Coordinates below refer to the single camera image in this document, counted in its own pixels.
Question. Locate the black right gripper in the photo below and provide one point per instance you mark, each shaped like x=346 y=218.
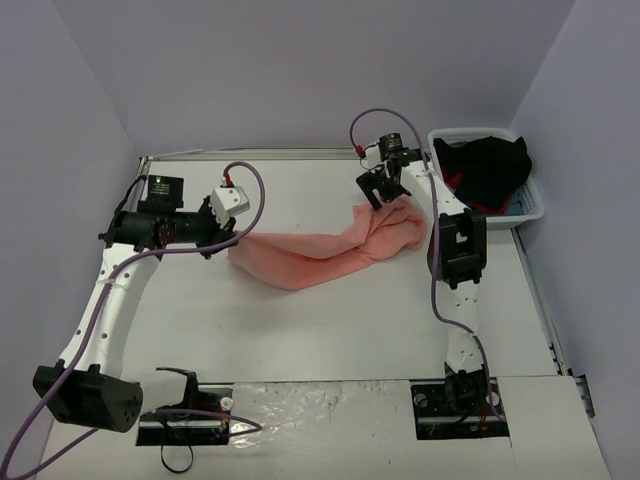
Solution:
x=373 y=178

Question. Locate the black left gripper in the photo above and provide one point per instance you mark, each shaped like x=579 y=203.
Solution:
x=214 y=233

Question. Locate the pink t shirt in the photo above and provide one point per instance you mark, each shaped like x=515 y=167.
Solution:
x=296 y=261

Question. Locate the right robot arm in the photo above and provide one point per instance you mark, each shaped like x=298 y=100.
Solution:
x=456 y=256

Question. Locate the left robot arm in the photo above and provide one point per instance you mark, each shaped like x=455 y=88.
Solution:
x=85 y=386

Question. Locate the black and red clothes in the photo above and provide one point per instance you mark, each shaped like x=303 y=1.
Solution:
x=486 y=173

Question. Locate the white plastic basket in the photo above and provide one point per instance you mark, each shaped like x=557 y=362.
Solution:
x=526 y=203

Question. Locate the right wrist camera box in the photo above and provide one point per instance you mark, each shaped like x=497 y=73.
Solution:
x=370 y=156

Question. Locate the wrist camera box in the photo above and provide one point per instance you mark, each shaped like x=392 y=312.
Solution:
x=370 y=156
x=229 y=202

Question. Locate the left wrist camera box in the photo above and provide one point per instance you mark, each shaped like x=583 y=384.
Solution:
x=229 y=202

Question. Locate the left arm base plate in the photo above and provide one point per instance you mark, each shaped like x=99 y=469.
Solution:
x=190 y=429

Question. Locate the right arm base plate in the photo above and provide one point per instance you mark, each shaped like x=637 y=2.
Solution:
x=436 y=419

